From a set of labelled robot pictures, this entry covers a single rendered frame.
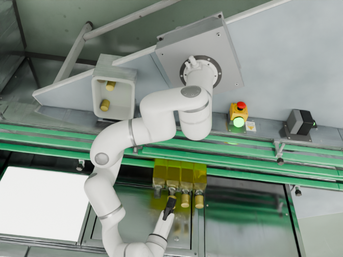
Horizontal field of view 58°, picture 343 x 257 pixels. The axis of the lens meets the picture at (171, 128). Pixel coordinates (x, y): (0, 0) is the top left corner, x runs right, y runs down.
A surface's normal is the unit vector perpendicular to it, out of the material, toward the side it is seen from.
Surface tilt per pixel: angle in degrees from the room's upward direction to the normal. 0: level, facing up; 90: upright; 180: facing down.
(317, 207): 0
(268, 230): 90
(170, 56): 5
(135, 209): 90
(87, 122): 90
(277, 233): 90
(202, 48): 5
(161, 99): 80
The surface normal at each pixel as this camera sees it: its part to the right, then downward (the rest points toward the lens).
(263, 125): 0.11, -0.69
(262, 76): -0.06, 0.72
